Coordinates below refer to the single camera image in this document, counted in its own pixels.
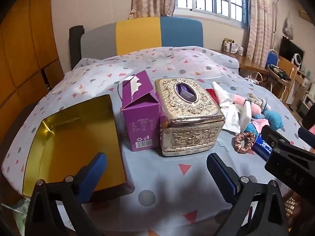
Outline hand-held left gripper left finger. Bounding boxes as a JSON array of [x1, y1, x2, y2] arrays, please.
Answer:
[[25, 152, 109, 236]]

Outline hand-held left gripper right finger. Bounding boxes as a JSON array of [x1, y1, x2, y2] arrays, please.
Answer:
[[206, 152, 289, 236]]

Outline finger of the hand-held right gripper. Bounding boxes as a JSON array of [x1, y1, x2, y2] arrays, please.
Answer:
[[298, 127, 315, 149], [261, 125, 315, 197]]

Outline blue tissue packet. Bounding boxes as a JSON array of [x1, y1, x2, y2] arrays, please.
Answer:
[[252, 133, 273, 161]]

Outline blue plush toy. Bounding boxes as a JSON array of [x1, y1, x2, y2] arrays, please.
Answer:
[[244, 110, 284, 134]]

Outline gold tin box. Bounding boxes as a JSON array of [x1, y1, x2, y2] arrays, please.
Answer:
[[22, 94, 127, 198]]

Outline beige knit glove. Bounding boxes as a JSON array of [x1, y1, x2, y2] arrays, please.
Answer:
[[247, 93, 271, 110]]

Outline white plastic packet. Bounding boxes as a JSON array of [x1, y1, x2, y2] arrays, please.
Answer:
[[220, 103, 242, 133]]

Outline pink towel roll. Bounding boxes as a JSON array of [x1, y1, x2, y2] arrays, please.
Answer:
[[233, 94, 262, 116]]

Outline brown scrunchie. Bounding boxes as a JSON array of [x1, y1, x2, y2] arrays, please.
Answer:
[[234, 131, 256, 154]]

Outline patterned tablecloth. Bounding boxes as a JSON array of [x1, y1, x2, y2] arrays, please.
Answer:
[[1, 45, 315, 236]]

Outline green black power tool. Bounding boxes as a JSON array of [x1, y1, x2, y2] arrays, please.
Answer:
[[268, 64, 291, 81]]

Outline silver ornate tissue box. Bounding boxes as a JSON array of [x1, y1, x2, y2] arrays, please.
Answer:
[[155, 78, 225, 157]]

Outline purple carton box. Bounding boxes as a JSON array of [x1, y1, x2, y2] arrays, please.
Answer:
[[118, 70, 163, 152]]

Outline wooden folding table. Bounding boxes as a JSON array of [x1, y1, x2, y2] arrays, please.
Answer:
[[277, 55, 298, 104]]

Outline pale green plastic bag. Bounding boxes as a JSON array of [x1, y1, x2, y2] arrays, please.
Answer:
[[12, 198, 32, 229]]

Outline blue folding chair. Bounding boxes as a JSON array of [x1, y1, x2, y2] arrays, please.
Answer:
[[267, 49, 280, 67]]

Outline white folded cloth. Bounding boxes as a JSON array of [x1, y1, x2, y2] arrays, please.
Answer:
[[212, 81, 233, 106]]

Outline black monitor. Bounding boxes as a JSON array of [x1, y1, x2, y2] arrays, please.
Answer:
[[279, 36, 306, 67]]

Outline wooden desk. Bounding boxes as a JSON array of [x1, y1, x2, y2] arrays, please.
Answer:
[[217, 50, 271, 74]]

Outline red cloth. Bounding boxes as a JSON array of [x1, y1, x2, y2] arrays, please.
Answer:
[[205, 88, 219, 104]]

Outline white hanging bag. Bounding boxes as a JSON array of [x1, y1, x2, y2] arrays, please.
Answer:
[[283, 17, 294, 38]]

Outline pile of small cartons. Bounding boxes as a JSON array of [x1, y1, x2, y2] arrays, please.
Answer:
[[223, 39, 245, 56]]

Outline wooden wardrobe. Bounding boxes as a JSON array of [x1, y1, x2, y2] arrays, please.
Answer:
[[0, 0, 66, 133]]

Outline white ring lamp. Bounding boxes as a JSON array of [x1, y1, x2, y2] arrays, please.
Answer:
[[292, 54, 304, 67]]

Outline white power cable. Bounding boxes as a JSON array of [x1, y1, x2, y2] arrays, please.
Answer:
[[246, 71, 261, 84]]

